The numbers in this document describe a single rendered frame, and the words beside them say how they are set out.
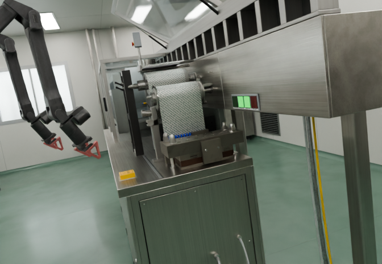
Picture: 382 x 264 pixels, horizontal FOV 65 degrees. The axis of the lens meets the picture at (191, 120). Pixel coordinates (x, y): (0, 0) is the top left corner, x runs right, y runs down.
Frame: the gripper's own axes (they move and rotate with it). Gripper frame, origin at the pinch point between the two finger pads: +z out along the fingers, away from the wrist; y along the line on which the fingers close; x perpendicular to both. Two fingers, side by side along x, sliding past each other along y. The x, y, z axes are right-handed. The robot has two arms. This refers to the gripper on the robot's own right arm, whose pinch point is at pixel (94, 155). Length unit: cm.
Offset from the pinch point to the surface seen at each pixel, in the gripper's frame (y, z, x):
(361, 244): -89, 61, -28
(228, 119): 263, 234, -302
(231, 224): -32, 63, -20
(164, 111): -1.0, 9.0, -42.4
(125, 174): -2.6, 16.7, -4.2
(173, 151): -17.8, 19.2, -24.2
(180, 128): -3.9, 21.7, -42.8
